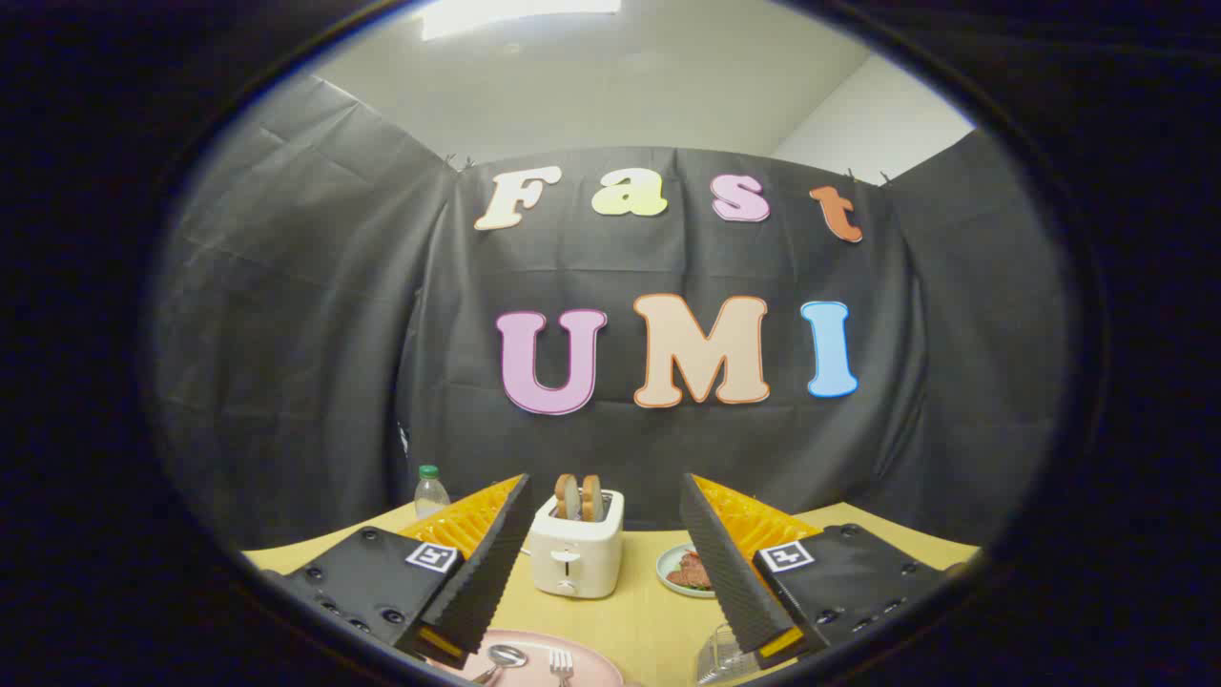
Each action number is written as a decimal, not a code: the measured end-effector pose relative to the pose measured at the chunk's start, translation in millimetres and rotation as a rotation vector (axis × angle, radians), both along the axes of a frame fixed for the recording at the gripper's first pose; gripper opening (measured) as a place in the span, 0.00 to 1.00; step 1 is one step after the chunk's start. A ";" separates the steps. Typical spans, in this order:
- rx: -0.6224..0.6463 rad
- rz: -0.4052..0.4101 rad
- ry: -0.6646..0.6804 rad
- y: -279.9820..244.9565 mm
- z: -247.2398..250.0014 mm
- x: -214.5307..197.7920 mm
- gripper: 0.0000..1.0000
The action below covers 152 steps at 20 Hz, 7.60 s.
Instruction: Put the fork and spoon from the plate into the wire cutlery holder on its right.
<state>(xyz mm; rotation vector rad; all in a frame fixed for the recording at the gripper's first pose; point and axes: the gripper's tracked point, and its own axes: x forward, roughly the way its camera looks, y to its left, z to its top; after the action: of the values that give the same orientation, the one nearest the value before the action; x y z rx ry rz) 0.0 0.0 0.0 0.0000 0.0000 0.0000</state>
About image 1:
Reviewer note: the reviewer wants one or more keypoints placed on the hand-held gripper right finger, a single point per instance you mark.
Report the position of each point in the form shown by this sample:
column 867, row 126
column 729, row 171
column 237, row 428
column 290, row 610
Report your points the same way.
column 730, row 572

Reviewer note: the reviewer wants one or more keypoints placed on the pale green plate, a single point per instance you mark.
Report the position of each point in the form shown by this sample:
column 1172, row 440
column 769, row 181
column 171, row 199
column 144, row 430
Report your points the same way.
column 668, row 575

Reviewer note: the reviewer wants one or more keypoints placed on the pink plate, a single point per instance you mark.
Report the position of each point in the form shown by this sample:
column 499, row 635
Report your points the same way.
column 534, row 663

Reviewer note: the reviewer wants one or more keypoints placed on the brown meat slice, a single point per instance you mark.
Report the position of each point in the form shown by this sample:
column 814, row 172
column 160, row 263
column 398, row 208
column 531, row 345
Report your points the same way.
column 691, row 571

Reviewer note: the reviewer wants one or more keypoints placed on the white toaster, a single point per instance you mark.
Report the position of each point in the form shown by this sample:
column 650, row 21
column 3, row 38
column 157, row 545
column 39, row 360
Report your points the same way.
column 577, row 558

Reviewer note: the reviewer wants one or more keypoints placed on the perforated metal basket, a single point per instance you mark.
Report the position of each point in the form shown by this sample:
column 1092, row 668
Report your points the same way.
column 720, row 658

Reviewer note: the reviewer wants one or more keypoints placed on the metal fork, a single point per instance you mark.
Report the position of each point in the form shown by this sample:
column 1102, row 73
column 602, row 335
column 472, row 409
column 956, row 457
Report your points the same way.
column 561, row 663

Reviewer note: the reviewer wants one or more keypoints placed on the clear water bottle green cap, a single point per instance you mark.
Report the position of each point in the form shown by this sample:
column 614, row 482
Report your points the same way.
column 430, row 496

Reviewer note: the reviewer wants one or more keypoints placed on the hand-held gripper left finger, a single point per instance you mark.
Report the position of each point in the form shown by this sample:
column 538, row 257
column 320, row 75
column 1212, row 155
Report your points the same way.
column 491, row 563

